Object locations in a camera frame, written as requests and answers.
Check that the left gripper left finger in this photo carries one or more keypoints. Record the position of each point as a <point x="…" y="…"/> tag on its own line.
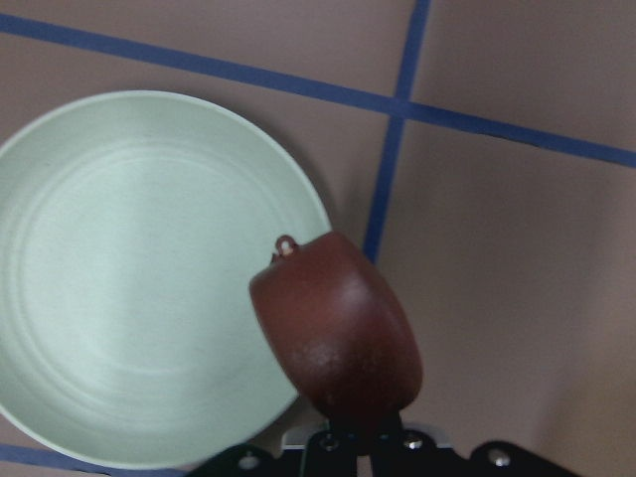
<point x="307" y="450"/>

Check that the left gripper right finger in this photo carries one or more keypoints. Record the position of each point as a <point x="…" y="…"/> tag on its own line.
<point x="402" y="449"/>

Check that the brown steamed bun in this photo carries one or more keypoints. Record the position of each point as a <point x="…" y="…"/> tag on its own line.
<point x="337" y="330"/>

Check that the light green plate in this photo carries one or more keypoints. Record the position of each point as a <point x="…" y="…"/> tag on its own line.
<point x="131" y="225"/>

